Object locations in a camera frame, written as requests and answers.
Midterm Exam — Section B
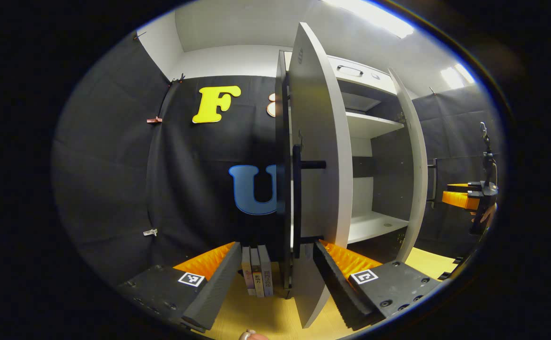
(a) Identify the grey white cabinet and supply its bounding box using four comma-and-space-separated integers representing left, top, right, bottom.
275, 50, 411, 289

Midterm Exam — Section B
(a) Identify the black door handle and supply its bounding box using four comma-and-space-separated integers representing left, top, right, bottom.
293, 144, 327, 259
427, 158, 439, 208

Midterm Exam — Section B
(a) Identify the white cabinet shelf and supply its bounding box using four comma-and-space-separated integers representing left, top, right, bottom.
346, 211, 409, 245
345, 111, 406, 139

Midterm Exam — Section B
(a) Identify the long ceiling light panel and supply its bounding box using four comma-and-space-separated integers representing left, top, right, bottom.
323, 0, 415, 39

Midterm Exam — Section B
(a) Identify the black left door handle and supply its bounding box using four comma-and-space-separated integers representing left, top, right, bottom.
293, 144, 327, 259

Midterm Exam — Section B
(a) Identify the black right door handle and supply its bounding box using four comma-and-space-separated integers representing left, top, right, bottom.
427, 158, 439, 208

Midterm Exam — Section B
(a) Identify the white cabinet door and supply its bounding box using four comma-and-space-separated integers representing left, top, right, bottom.
287, 23, 353, 329
388, 68, 429, 263

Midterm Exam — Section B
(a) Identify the small ceiling light panel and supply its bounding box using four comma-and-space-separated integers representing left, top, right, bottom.
441, 64, 475, 89

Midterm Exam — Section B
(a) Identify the brown spine book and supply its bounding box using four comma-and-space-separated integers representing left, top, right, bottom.
250, 247, 265, 298

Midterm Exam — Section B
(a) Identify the grey cabinet drawer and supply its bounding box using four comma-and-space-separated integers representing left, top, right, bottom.
327, 56, 397, 95

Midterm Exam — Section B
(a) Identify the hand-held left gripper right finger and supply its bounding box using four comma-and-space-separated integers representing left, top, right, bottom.
313, 239, 441, 331

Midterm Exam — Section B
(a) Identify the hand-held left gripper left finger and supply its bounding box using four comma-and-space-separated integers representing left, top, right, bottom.
117, 242, 242, 331

